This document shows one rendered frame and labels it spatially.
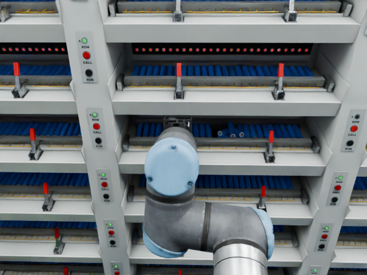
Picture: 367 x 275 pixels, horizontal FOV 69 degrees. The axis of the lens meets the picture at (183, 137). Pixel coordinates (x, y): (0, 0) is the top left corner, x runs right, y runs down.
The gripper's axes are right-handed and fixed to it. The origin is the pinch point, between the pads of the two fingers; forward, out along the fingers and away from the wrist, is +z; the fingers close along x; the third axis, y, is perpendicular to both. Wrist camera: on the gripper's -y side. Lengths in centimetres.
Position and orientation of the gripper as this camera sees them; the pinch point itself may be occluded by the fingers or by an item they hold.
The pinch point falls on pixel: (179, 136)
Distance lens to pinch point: 80.0
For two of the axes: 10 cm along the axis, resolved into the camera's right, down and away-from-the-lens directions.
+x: -10.0, -0.1, 0.2
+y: 0.1, -9.8, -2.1
